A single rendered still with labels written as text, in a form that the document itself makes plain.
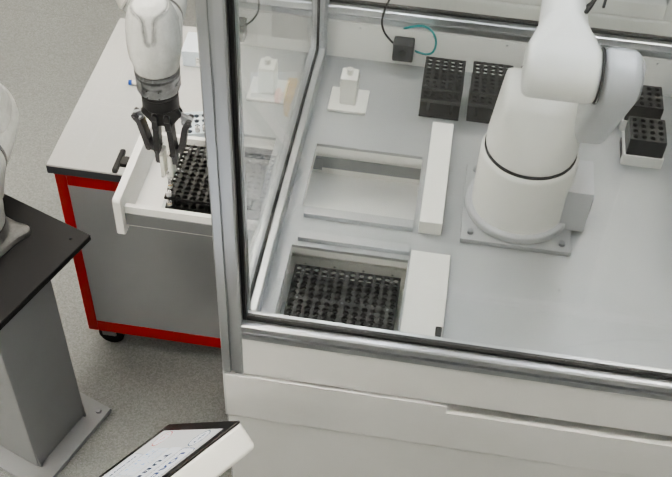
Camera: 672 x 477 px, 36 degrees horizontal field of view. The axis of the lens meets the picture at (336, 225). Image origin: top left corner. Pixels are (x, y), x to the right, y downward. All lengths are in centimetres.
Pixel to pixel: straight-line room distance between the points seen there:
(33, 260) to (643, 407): 133
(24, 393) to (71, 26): 203
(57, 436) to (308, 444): 105
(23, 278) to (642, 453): 134
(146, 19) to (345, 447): 91
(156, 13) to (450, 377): 86
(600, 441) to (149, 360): 157
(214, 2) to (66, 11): 313
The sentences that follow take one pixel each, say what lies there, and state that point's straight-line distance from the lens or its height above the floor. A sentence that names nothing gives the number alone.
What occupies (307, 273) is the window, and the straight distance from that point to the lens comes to 173.
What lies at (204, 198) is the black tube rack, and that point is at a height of 90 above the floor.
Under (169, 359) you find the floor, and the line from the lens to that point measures 317.
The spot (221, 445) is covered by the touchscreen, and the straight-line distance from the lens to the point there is 159.
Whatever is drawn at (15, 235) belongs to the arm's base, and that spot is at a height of 80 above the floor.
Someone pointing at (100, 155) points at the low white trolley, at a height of 76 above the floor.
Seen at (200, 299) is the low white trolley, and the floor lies 30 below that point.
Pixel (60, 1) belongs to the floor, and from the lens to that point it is 456.
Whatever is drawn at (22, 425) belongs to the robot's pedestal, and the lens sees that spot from 284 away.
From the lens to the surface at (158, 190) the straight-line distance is 244.
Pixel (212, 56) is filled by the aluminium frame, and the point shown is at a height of 167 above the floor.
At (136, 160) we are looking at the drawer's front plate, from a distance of 239.
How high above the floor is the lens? 255
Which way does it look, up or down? 47 degrees down
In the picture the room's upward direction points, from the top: 3 degrees clockwise
